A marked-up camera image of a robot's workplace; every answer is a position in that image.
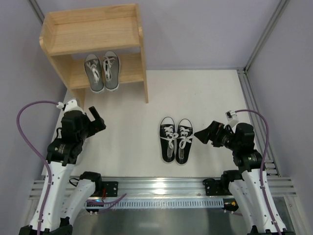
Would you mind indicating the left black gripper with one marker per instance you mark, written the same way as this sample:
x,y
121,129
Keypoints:
x,y
96,124

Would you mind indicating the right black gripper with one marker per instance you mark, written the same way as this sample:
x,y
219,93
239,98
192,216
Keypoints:
x,y
213,134

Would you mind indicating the black canvas sneaker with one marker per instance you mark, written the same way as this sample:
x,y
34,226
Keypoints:
x,y
167,137
184,141

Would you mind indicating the grey canvas sneaker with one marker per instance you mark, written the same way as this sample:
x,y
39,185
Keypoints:
x,y
93,71
111,67

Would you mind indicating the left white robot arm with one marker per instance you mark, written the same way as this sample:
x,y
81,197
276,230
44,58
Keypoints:
x,y
55,215

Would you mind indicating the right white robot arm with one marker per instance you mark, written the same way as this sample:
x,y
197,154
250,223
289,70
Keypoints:
x,y
248,184

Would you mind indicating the wooden two-tier shoe shelf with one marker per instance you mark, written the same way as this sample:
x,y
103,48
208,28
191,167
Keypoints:
x,y
65,33

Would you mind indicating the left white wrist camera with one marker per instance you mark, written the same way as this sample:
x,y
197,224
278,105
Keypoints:
x,y
70,108

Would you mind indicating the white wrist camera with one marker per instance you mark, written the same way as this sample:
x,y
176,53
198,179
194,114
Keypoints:
x,y
70,108
232,118

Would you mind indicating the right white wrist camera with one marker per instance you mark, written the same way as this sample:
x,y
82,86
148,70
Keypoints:
x,y
232,118

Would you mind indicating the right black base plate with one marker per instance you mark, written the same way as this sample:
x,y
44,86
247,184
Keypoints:
x,y
215,187

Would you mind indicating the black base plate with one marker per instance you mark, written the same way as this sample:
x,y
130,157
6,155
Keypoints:
x,y
215,187
108,189

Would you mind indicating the right corner aluminium post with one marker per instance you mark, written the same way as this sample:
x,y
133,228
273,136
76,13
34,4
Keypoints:
x,y
276,15

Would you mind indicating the corner aluminium post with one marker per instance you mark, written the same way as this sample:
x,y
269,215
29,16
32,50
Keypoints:
x,y
37,10
276,15

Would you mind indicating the grey slotted cable duct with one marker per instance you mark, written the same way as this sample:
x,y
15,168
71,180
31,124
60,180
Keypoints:
x,y
158,204

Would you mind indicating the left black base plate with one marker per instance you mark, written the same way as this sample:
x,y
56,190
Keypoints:
x,y
108,189

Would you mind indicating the aluminium mounting rail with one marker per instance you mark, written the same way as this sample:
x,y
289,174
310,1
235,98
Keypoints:
x,y
161,188

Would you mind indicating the right aluminium frame rail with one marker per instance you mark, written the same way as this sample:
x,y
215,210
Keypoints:
x,y
247,88

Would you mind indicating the left corner aluminium post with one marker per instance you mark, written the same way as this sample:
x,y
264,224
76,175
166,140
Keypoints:
x,y
37,10

